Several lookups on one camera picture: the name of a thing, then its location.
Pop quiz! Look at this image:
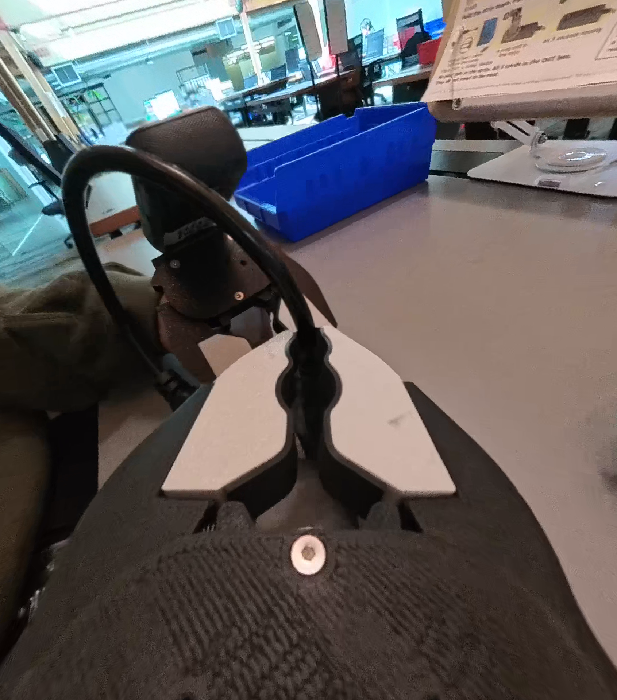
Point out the printed instruction sheet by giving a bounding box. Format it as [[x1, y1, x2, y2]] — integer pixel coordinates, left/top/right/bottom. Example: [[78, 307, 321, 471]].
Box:
[[420, 0, 617, 124]]

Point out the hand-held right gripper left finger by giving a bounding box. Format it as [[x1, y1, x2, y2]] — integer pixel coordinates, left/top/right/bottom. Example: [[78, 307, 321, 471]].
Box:
[[162, 330, 299, 518]]

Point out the blue storage bin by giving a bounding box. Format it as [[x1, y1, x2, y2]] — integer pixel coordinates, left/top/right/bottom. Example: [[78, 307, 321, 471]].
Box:
[[234, 101, 437, 243]]

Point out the black office chair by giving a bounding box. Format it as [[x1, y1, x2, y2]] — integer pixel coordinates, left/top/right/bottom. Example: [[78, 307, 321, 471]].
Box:
[[0, 117, 93, 249]]

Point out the background office desk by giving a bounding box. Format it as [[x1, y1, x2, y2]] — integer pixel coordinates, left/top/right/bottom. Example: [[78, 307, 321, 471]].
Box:
[[221, 66, 435, 129]]

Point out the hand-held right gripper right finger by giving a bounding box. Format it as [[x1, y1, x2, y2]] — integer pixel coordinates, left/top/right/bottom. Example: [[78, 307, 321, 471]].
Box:
[[321, 326, 457, 516]]

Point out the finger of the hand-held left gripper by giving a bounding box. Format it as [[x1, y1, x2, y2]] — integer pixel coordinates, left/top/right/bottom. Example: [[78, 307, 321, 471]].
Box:
[[198, 334, 258, 385], [285, 261, 338, 329]]

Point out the white sign panel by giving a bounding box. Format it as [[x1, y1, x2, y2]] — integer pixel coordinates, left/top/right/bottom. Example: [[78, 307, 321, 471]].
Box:
[[293, 0, 324, 62], [324, 0, 350, 55]]

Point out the white desk stand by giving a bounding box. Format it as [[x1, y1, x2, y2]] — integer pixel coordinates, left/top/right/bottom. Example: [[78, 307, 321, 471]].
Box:
[[467, 117, 617, 199]]

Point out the black power plug cable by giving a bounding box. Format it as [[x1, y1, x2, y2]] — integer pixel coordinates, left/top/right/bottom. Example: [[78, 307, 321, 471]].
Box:
[[61, 145, 324, 463]]

